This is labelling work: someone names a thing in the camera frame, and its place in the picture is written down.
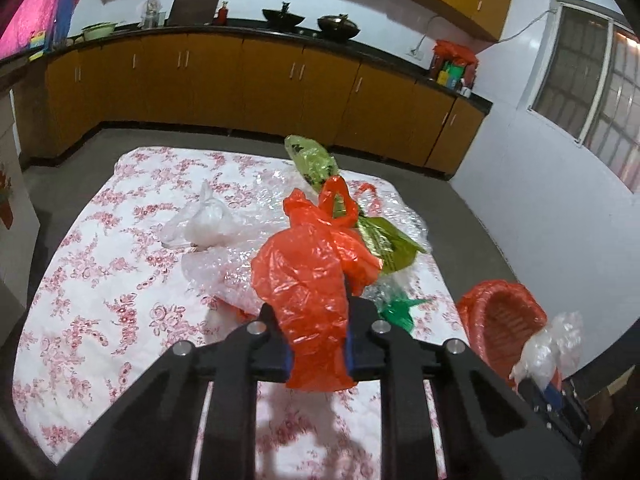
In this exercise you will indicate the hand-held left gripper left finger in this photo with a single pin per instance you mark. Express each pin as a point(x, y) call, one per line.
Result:
point(285, 355)

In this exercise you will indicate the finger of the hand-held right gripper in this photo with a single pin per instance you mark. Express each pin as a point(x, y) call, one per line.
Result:
point(532, 392)

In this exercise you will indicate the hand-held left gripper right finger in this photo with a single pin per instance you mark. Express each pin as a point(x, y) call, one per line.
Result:
point(352, 355)

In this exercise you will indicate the clear plastic bag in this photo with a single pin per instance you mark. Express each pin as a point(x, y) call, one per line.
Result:
point(550, 345)

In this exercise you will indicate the orange lined waste basket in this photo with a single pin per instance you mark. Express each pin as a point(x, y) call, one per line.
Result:
point(505, 320)

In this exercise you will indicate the clear bubble wrap sheet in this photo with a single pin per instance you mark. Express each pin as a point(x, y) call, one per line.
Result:
point(235, 265)

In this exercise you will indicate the white plastic bag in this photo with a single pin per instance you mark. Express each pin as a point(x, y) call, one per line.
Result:
point(207, 222)

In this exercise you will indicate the dark green plastic bag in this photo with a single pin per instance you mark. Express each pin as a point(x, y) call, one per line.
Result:
point(400, 312)

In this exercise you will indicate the light green plastic bag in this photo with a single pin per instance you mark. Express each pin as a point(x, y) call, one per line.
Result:
point(312, 160)

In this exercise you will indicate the floral bed sheet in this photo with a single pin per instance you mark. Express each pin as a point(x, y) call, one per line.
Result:
point(100, 285)

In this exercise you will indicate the yellow lower kitchen cabinets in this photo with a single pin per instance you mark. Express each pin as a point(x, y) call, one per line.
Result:
point(250, 90)

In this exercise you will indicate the green box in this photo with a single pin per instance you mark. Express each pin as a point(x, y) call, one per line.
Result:
point(450, 75)

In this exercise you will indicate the white cabinet with flower sticker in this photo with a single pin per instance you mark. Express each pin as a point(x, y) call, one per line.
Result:
point(15, 210)

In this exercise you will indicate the black kitchen countertop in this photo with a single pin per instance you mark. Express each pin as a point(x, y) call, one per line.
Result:
point(280, 37)

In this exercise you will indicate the barred window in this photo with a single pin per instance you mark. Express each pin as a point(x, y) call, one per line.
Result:
point(590, 80)

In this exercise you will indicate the orange bag with groceries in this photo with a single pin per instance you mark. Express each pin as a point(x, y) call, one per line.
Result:
point(452, 52)

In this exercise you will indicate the black wok with lid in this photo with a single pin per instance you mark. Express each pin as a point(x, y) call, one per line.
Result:
point(339, 26)

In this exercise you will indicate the red bottle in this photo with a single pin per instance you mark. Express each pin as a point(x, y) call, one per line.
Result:
point(222, 15)

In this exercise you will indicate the brown board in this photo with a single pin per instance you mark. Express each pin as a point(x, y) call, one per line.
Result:
point(192, 10)

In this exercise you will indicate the glass jar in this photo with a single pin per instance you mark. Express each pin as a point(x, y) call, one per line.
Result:
point(152, 12)

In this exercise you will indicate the green basin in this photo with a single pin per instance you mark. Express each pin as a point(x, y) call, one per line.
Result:
point(99, 31)

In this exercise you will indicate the yellow sponge stack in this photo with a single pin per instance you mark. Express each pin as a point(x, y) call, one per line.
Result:
point(36, 45)

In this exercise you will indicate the pink curtain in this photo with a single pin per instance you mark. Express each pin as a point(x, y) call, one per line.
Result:
point(35, 0)

